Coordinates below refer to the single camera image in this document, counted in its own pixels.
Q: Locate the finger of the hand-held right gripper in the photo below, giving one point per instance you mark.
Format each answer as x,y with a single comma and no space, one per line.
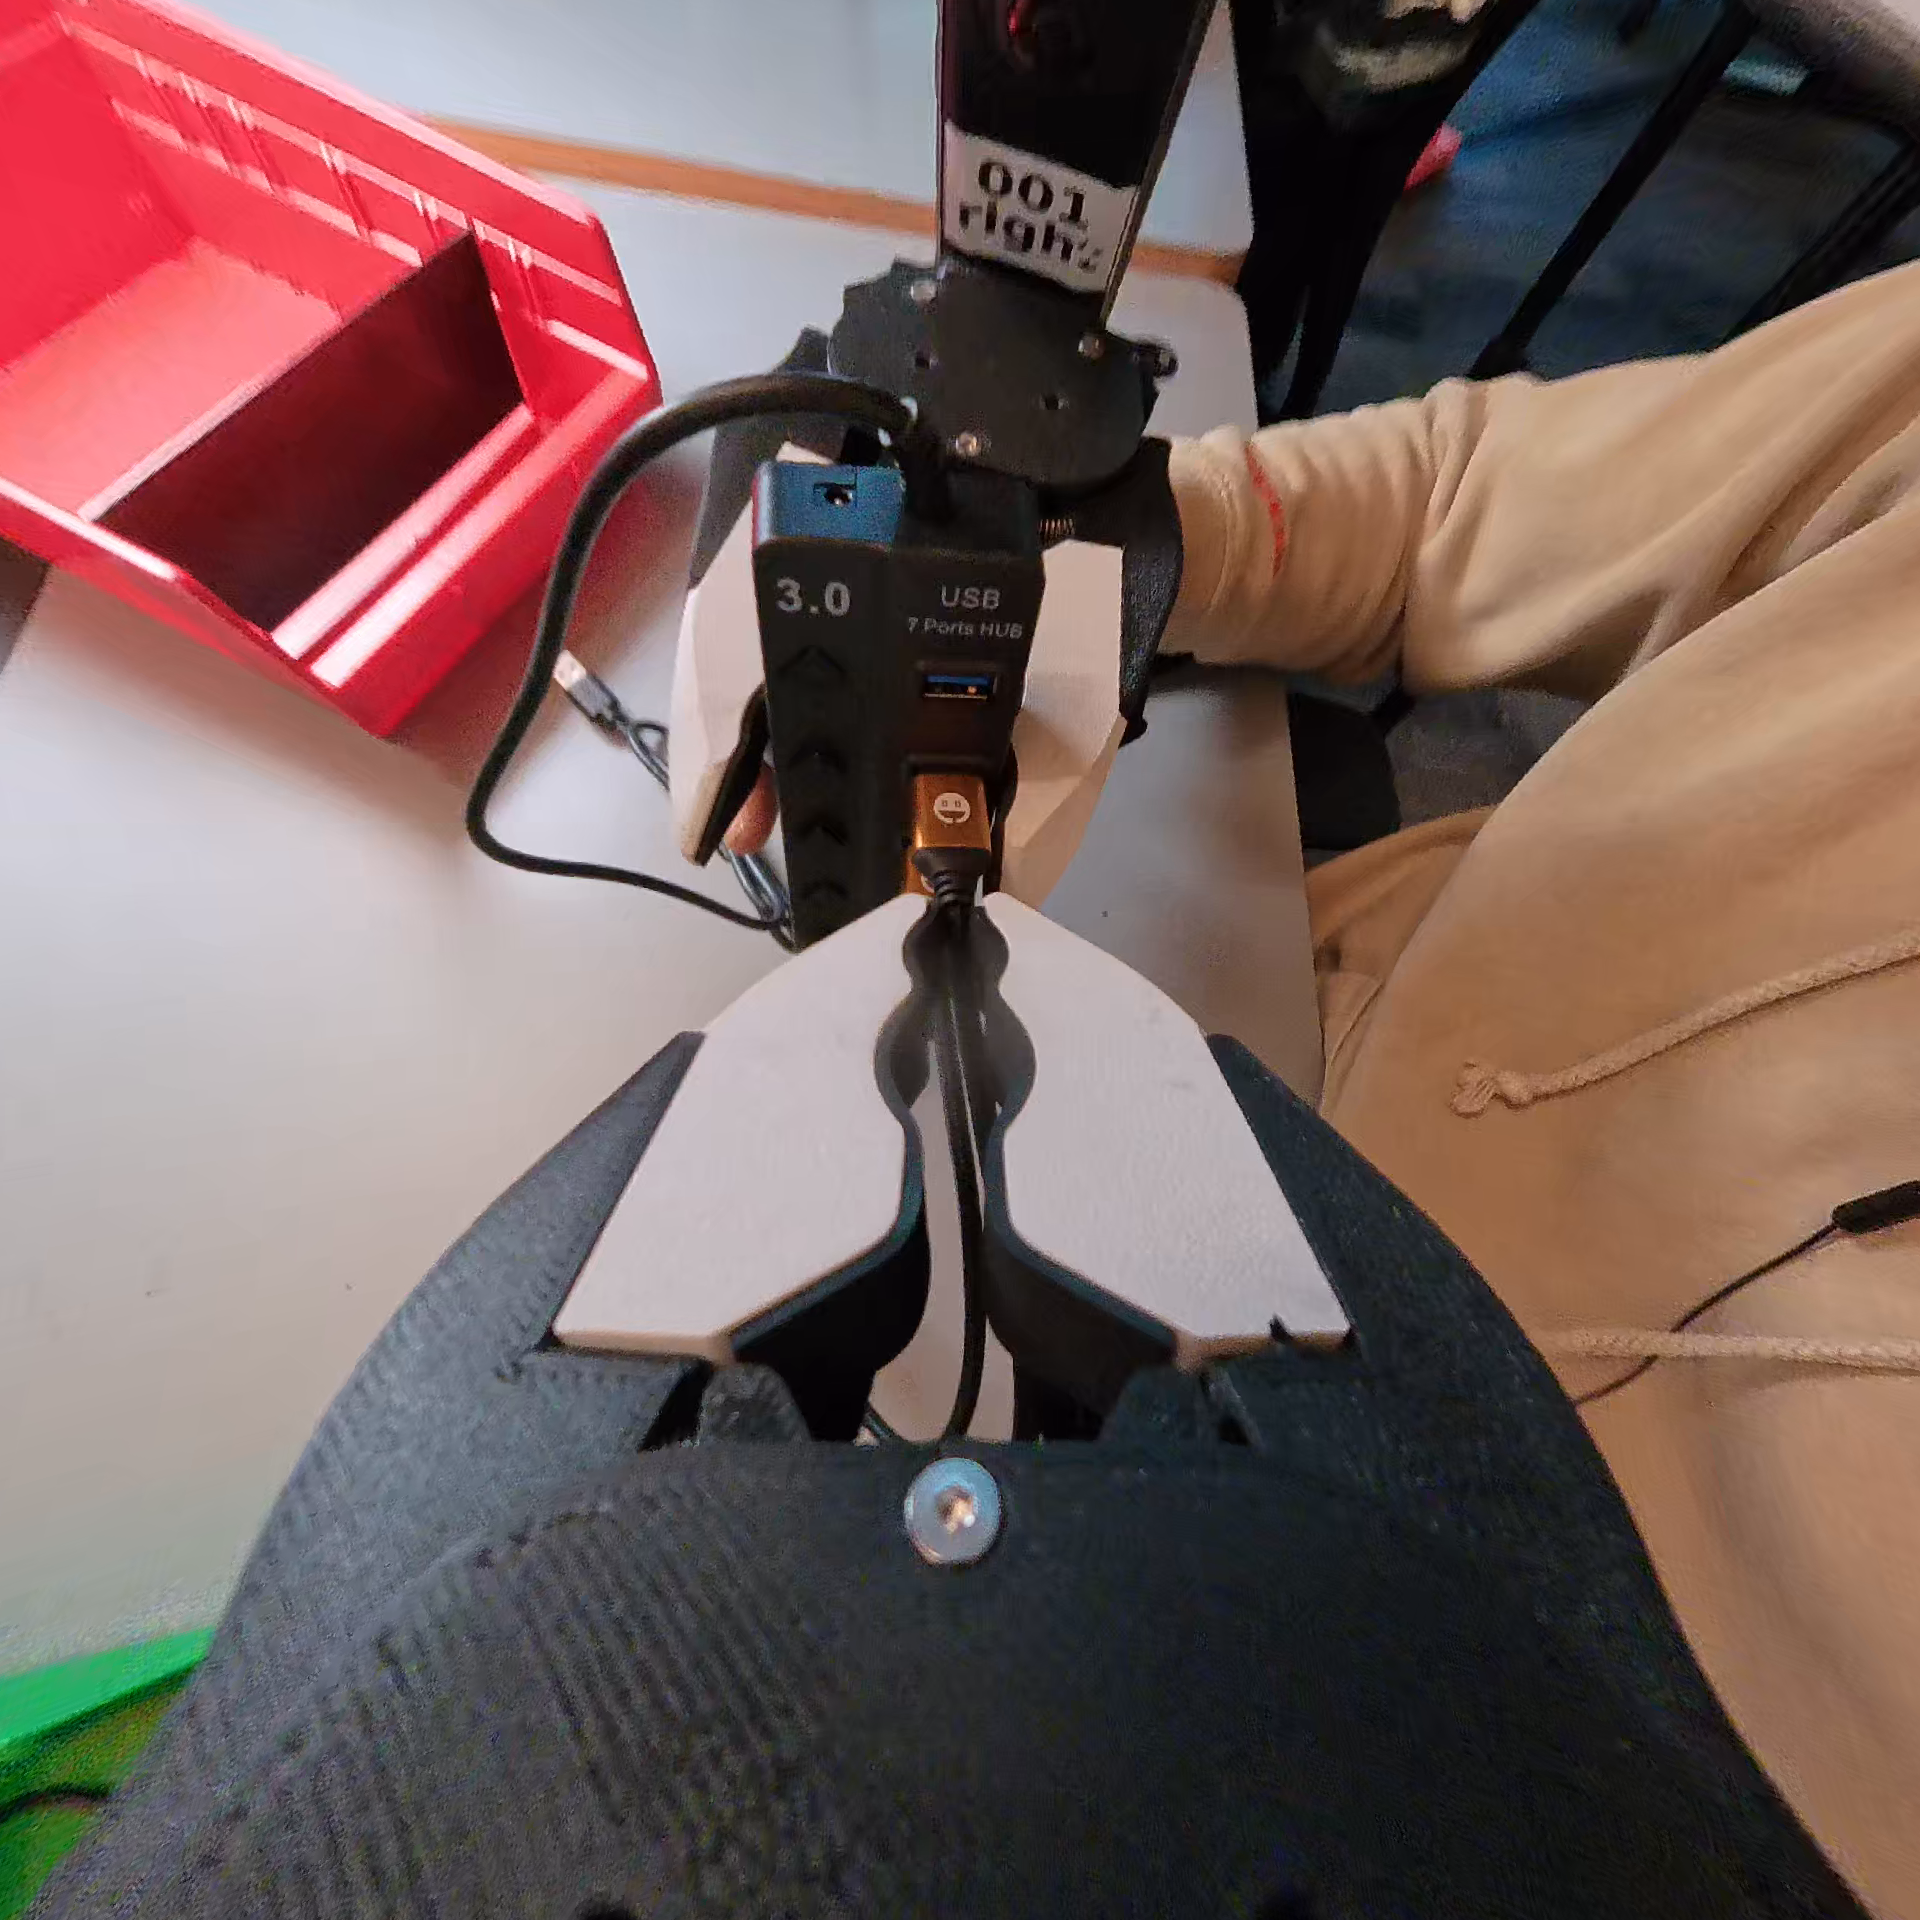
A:
1081,675
715,675

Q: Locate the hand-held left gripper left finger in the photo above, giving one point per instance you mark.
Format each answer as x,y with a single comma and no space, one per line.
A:
751,1171

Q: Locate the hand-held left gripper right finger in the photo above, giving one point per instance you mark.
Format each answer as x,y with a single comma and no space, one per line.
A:
1155,1171

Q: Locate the red plastic bin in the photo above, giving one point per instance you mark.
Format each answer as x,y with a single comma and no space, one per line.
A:
225,195

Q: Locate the green plastic bin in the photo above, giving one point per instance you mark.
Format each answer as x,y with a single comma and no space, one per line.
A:
76,1693

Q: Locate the person's right hand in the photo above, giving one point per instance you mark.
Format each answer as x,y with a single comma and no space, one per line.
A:
753,819

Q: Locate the black bin divider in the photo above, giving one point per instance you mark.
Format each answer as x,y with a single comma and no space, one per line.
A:
331,450

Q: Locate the person's torso beige hoodie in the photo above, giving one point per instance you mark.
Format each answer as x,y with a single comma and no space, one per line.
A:
1652,1050

